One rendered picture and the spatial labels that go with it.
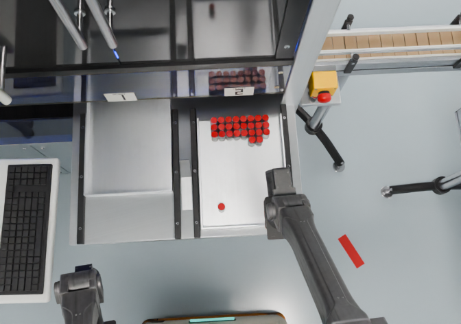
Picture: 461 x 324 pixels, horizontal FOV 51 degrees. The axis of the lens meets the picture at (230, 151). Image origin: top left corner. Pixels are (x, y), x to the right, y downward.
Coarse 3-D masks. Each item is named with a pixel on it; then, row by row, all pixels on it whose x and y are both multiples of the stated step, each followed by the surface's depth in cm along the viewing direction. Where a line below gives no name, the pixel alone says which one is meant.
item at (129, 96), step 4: (108, 96) 139; (112, 96) 139; (116, 96) 139; (120, 96) 139; (124, 96) 139; (128, 96) 139; (132, 96) 140; (108, 100) 142; (112, 100) 142; (116, 100) 142; (120, 100) 142; (124, 100) 142; (128, 100) 142; (132, 100) 143
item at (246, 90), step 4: (228, 88) 138; (232, 88) 138; (236, 88) 138; (240, 88) 138; (244, 88) 138; (248, 88) 138; (252, 88) 138; (224, 92) 140; (228, 92) 140; (232, 92) 141; (244, 92) 141; (248, 92) 141; (252, 92) 141
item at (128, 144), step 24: (96, 120) 152; (120, 120) 153; (144, 120) 153; (168, 120) 153; (96, 144) 150; (120, 144) 151; (144, 144) 151; (168, 144) 151; (96, 168) 149; (120, 168) 149; (144, 168) 149; (168, 168) 149; (96, 192) 147; (120, 192) 143; (144, 192) 144; (168, 192) 146
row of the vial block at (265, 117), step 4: (228, 116) 148; (236, 116) 148; (244, 116) 148; (248, 116) 148; (252, 116) 148; (256, 116) 148; (260, 116) 148; (264, 116) 148; (212, 120) 148; (216, 120) 148; (220, 120) 148; (224, 120) 150; (228, 120) 148; (236, 120) 148; (240, 120) 148; (244, 120) 148; (248, 120) 148; (252, 120) 148; (256, 120) 148; (260, 120) 148; (264, 120) 148; (212, 124) 149; (216, 124) 150; (224, 124) 151; (240, 124) 151
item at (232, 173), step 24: (216, 144) 151; (240, 144) 151; (264, 144) 151; (216, 168) 149; (240, 168) 149; (264, 168) 149; (216, 192) 147; (240, 192) 147; (264, 192) 147; (216, 216) 145; (240, 216) 145
